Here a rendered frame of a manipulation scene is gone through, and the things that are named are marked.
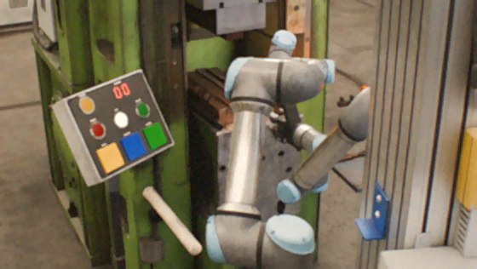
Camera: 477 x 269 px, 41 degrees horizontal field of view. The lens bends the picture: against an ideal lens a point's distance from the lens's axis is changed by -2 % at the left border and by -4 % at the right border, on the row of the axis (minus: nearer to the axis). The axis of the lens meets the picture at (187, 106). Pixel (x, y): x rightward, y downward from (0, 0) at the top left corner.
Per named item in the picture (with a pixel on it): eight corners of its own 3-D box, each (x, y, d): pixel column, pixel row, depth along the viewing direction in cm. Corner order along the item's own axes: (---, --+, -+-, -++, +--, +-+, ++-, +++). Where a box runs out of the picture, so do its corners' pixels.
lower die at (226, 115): (264, 116, 250) (265, 95, 246) (218, 125, 242) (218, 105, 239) (216, 82, 285) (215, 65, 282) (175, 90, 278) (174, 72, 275)
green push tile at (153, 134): (167, 142, 216) (158, 121, 216) (152, 150, 211) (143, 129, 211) (164, 143, 217) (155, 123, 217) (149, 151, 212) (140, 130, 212)
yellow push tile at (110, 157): (125, 163, 202) (115, 142, 202) (107, 172, 197) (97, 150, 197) (122, 165, 204) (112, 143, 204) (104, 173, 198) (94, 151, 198)
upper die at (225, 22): (265, 27, 236) (265, 2, 233) (216, 35, 229) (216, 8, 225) (215, 4, 272) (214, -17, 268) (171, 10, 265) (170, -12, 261)
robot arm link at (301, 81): (325, 64, 158) (336, 53, 205) (282, 61, 161) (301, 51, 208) (323, 110, 160) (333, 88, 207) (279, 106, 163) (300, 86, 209)
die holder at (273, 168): (300, 211, 267) (304, 113, 250) (219, 235, 253) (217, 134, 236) (237, 158, 314) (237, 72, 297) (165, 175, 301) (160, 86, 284)
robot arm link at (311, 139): (318, 168, 199) (318, 143, 196) (298, 154, 209) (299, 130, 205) (338, 162, 202) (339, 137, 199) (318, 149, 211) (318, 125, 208)
